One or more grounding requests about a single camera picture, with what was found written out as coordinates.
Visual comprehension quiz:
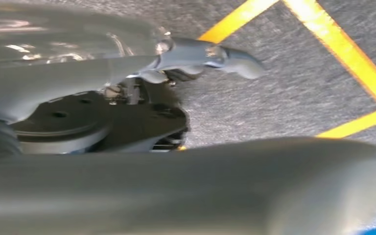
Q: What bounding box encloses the yellow floor tape square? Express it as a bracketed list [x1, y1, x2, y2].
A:
[176, 0, 376, 151]

